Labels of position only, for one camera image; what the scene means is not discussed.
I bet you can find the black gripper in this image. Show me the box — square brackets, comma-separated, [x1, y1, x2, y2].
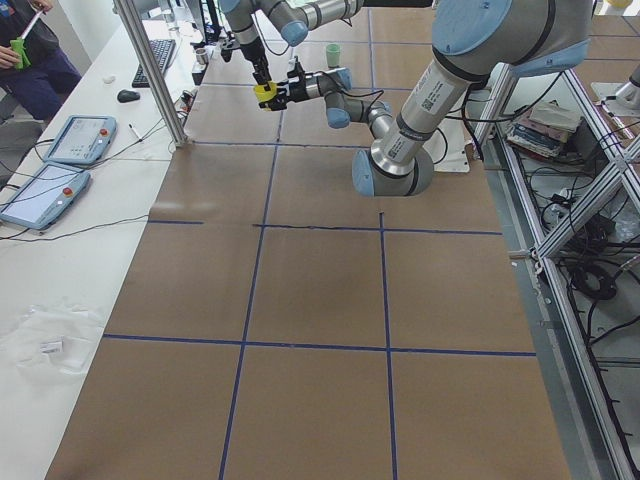
[259, 62, 307, 112]
[242, 42, 271, 86]

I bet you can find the yellow cup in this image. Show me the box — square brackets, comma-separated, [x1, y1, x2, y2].
[253, 81, 278, 104]

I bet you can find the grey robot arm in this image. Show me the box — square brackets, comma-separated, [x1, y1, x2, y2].
[218, 0, 433, 90]
[254, 1, 592, 197]

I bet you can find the pale green cup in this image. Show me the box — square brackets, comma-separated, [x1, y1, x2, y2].
[325, 43, 341, 69]

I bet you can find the stack of books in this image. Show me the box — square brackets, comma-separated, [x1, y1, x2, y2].
[505, 101, 582, 159]

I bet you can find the small metal cylinder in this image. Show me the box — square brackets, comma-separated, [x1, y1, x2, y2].
[194, 48, 209, 66]

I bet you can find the black keyboard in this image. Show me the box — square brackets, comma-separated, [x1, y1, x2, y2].
[131, 38, 178, 89]

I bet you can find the long blue tape strip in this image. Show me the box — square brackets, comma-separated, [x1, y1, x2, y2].
[217, 9, 301, 480]

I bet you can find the black marker pen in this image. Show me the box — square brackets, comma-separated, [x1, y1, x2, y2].
[128, 123, 143, 142]

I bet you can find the black computer mouse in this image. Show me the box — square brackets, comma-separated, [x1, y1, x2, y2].
[117, 89, 141, 104]

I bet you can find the crossing blue tape strip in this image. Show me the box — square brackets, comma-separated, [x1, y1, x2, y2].
[147, 220, 503, 236]

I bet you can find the right teach pendant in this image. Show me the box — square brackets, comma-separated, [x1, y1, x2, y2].
[43, 115, 117, 166]

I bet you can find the teach pendant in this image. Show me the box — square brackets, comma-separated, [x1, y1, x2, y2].
[43, 115, 117, 166]
[1, 162, 91, 230]

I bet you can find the person in black jacket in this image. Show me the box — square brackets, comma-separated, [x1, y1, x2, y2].
[1, 0, 81, 122]

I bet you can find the metal stick green tip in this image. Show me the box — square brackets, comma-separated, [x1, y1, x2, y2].
[10, 1, 47, 70]

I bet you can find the left teach pendant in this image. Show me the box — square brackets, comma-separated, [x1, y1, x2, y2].
[1, 162, 91, 230]

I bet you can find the clear plastic bag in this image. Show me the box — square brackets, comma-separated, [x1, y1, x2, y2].
[1, 303, 107, 384]

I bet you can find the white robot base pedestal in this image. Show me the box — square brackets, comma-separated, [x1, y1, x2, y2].
[429, 119, 470, 173]

